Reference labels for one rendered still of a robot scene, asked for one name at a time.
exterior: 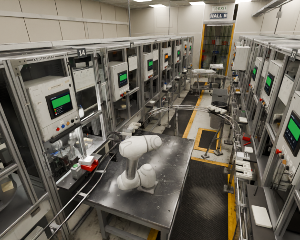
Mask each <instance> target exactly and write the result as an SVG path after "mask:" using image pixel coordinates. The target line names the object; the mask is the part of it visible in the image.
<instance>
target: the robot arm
mask: <svg viewBox="0 0 300 240"><path fill-rule="evenodd" d="M108 133H111V134H115V135H117V136H118V137H119V139H116V140H115V139H113V138H109V140H112V141H114V142H115V143H120V145H119V151H120V154H121V155H122V156H123V157H126V169H125V171H124V172H123V173H122V174H121V175H120V176H119V177H118V178H117V183H118V187H119V189H121V190H130V189H133V188H136V187H138V186H139V187H138V188H137V190H139V191H144V192H147V193H150V194H152V195H153V194H154V191H155V189H156V186H157V185H158V181H156V180H155V170H154V168H153V167H152V165H150V164H144V165H143V166H141V168H140V169H138V170H137V165H138V160H139V158H140V157H141V156H142V155H143V154H144V153H146V152H150V151H152V150H154V149H158V148H160V146H161V145H162V141H161V138H160V137H159V136H157V135H144V136H130V135H127V136H126V135H122V132H118V131H115V130H114V131H109V132H108Z"/></svg>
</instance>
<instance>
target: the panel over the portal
mask: <svg viewBox="0 0 300 240"><path fill-rule="evenodd" d="M225 5H227V11H212V6H225ZM234 8H235V3H234V2H227V3H211V4H205V13H204V21H223V20H233V14H234ZM218 12H228V17H227V19H212V20H210V19H209V16H210V13H218Z"/></svg>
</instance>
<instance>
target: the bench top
mask: <svg viewBox="0 0 300 240"><path fill-rule="evenodd" d="M158 134H159V135H158ZM144 135H157V136H159V137H160V138H161V141H162V145H161V146H160V148H158V149H154V150H152V151H150V152H146V153H144V154H143V155H142V156H141V157H140V158H139V160H138V165H137V170H138V169H140V168H141V166H143V165H144V164H150V165H152V167H153V168H154V170H155V180H156V181H158V185H157V186H156V189H155V191H154V194H153V195H152V194H150V193H147V192H144V191H139V190H137V188H138V187H139V186H138V187H136V188H133V189H130V190H121V189H119V187H118V183H117V178H118V177H119V176H120V175H121V174H122V173H123V172H124V171H125V169H126V157H123V156H122V155H121V154H120V151H118V152H117V155H116V159H117V161H118V162H114V161H110V162H109V164H108V166H107V168H106V172H105V173H104V174H103V176H102V178H101V179H100V177H101V175H102V173H100V172H95V174H94V175H93V177H92V178H91V180H90V181H89V182H88V183H87V185H86V186H85V187H84V188H83V189H82V190H81V191H80V192H81V193H84V194H88V192H89V191H90V190H91V189H92V188H93V187H94V185H95V184H96V183H97V182H98V180H99V179H100V181H99V182H98V184H97V185H96V186H95V188H94V189H93V190H92V191H91V192H90V194H89V197H88V198H85V200H84V201H87V202H90V203H93V204H95V205H98V206H101V207H104V208H107V209H110V210H113V211H116V212H119V213H121V214H124V215H127V216H130V217H133V218H135V219H138V220H142V221H144V222H147V223H150V224H153V225H156V226H158V227H161V228H164V229H167V230H169V229H170V226H171V223H172V219H173V216H174V212H175V209H176V205H177V202H178V198H179V195H180V191H181V188H182V185H183V182H184V178H185V175H186V170H187V167H188V164H189V161H190V157H191V154H192V150H193V147H194V144H195V140H193V139H188V138H182V137H177V136H171V135H165V134H160V133H154V132H148V131H143V130H138V132H137V133H136V134H135V135H134V136H144ZM109 159H110V156H109V154H108V155H107V156H106V157H105V158H104V160H103V161H102V162H101V163H100V164H99V166H98V168H97V170H104V169H105V167H106V165H107V163H108V161H109ZM95 169H96V168H95ZM95 169H94V170H95ZM94 170H93V171H92V172H91V173H90V174H89V175H88V176H87V177H86V178H85V179H84V180H83V181H82V182H81V183H80V184H79V186H78V187H77V188H76V189H75V190H74V191H73V192H72V193H71V195H72V196H73V197H74V195H75V194H76V193H77V192H78V191H79V190H80V189H81V188H82V187H83V186H84V185H85V184H86V182H87V181H88V180H89V179H90V177H91V176H92V174H93V173H94ZM168 210H170V211H168ZM154 216H155V218H154Z"/></svg>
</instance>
